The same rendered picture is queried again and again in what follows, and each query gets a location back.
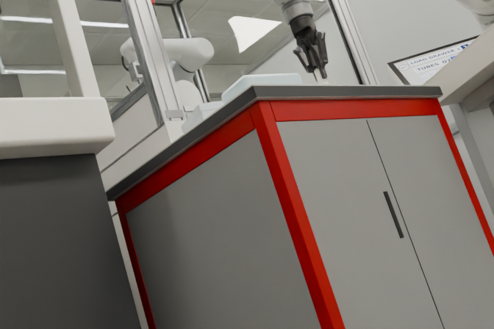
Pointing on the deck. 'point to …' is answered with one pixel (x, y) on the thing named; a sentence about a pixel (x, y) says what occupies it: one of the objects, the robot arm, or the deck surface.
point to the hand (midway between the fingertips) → (322, 79)
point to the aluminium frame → (345, 19)
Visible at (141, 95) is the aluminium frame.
